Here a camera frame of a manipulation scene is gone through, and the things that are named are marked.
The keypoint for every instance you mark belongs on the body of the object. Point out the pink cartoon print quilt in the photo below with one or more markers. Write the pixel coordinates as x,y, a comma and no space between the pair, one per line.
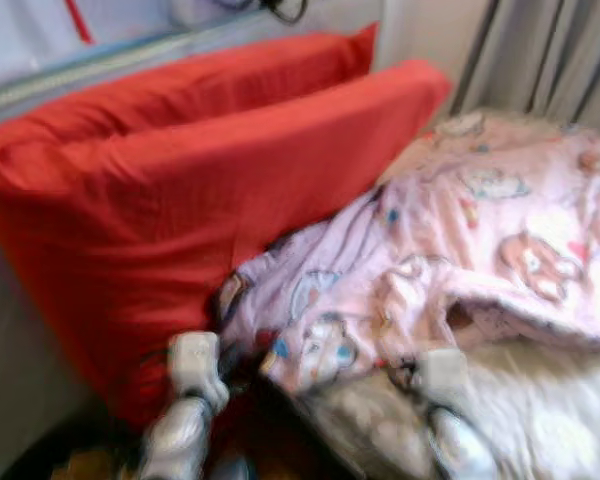
460,230

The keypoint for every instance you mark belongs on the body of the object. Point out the bed with leaf print sheet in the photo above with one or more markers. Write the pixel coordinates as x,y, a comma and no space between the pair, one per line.
550,420

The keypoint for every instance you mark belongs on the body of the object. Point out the large red cushion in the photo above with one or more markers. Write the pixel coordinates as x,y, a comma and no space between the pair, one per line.
180,200

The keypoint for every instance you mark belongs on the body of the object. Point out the flat red cushion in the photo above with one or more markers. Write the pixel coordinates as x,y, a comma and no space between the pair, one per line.
180,85

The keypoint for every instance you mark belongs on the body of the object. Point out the grey striped curtain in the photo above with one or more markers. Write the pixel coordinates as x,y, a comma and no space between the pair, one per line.
540,60

